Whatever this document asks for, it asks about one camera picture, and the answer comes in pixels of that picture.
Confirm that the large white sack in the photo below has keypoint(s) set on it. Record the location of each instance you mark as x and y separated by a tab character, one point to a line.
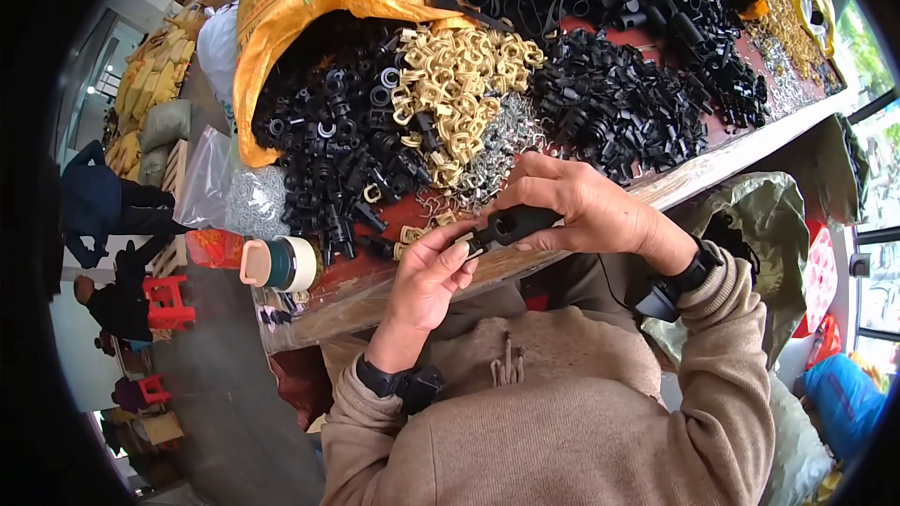
794	443

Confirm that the heap of black clips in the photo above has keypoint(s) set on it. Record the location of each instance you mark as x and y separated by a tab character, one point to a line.
619	105

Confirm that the person's body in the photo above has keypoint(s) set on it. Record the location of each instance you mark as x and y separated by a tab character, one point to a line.
548	436

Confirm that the wooden pallet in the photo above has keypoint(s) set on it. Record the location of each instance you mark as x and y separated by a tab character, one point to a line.
172	176

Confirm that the heap of beige clips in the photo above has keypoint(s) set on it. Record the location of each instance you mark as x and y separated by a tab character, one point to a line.
457	84

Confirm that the blue plastic bag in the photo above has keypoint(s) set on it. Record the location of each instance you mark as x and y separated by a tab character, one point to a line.
844	400

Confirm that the red white bag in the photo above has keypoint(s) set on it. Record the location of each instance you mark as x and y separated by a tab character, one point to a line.
819	274

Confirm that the olive green sack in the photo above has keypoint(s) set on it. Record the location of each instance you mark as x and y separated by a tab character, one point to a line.
773	253

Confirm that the beige plastic clip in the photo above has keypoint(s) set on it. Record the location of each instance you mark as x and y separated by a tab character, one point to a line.
465	244

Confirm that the black plastic connector part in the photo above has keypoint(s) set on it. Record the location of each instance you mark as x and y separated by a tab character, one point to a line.
513	221

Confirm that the green white cup pink lid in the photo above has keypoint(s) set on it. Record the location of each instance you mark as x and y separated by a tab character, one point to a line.
281	263

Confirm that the heap of silver rings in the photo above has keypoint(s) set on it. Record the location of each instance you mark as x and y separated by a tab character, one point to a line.
780	81

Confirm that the heap of brass rings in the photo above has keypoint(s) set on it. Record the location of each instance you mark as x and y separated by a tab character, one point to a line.
784	24

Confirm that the clear bag of metal clips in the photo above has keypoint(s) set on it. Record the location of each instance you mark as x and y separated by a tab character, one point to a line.
239	197

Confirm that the red packet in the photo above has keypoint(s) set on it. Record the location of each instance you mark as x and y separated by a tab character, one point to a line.
211	249

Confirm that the white plastic bag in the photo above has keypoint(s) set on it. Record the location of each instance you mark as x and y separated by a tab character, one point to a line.
218	49

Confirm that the red plastic stool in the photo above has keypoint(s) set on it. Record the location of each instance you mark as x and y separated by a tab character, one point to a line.
169	302
153	389

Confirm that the loose beige clip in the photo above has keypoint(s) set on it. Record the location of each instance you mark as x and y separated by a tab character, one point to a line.
411	233
444	218
372	193

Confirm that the person's right hand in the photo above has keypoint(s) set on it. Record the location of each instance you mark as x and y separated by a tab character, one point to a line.
597	214

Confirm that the large yellow woven sack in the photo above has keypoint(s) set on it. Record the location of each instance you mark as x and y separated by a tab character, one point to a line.
295	0

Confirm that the stack of yellow sacks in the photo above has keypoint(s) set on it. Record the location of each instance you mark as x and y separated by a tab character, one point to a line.
151	77

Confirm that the person's left hand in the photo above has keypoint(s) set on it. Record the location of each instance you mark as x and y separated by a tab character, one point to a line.
418	288

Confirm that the grey sacks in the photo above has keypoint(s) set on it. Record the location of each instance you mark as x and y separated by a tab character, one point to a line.
165	130

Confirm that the heap of black plastic connectors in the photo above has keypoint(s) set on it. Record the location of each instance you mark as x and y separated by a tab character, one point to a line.
337	140

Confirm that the black wrist band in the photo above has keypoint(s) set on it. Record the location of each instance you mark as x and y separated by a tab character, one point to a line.
675	288
411	386

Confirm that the dark green sack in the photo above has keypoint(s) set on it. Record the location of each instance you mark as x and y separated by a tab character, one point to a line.
840	168

